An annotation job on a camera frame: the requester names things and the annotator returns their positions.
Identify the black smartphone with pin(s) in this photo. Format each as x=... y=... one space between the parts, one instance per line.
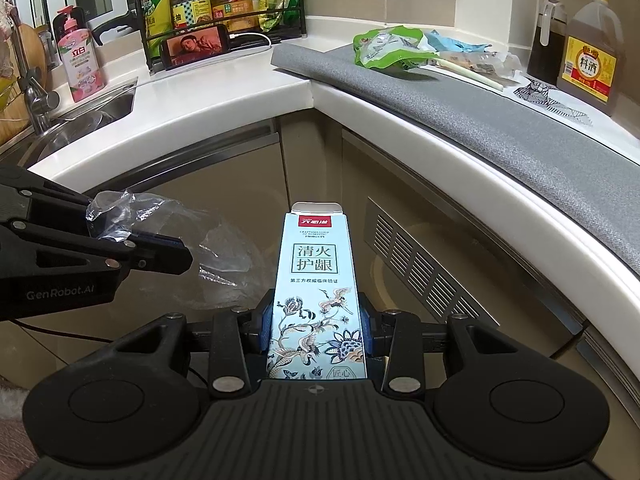
x=195 y=47

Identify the white patterned paper mat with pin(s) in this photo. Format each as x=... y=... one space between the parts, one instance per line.
x=540 y=95

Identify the steel faucet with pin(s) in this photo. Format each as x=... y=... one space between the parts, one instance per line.
x=35 y=95

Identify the clear plastic bag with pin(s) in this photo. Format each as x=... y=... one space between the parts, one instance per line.
x=115 y=210

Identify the cabinet vent grille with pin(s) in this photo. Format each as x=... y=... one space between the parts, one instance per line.
x=425 y=265

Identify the grey fabric mat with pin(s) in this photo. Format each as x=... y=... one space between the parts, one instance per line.
x=500 y=135

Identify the floral light blue box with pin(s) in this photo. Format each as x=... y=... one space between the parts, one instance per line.
x=315 y=285

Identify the pink soap pump bottle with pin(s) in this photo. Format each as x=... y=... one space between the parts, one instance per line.
x=80 y=65

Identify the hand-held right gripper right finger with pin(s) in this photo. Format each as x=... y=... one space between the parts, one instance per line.
x=367 y=325

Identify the clear plastic wrapper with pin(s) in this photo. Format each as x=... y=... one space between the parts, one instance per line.
x=495 y=65

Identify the blue wrapper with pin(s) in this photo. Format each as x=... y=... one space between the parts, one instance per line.
x=450 y=42

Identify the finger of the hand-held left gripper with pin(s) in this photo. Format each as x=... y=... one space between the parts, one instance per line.
x=160 y=260
x=50 y=200

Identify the green plastic packet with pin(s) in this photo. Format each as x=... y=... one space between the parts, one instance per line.
x=385 y=47

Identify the green yellow plastic bottle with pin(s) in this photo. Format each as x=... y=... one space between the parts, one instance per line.
x=156 y=10

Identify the steel sink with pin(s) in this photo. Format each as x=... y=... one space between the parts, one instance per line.
x=90 y=115

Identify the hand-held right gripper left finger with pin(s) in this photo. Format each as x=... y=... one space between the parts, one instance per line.
x=265 y=325

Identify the amber liquid jug yellow label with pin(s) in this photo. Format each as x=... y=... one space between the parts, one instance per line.
x=590 y=70

